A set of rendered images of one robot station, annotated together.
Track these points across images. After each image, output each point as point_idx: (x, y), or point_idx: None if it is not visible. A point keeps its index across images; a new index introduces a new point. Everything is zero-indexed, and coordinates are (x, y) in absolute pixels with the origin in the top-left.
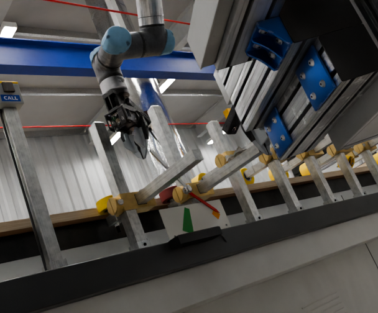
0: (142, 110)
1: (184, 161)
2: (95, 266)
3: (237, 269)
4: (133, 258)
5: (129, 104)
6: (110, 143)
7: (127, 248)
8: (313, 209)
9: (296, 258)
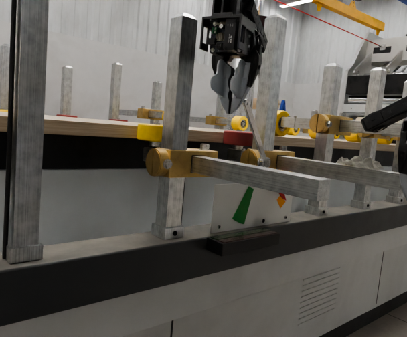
0: (262, 29)
1: (294, 186)
2: (86, 267)
3: (270, 269)
4: (150, 258)
5: (250, 13)
6: (193, 60)
7: (156, 184)
8: (379, 211)
9: (333, 260)
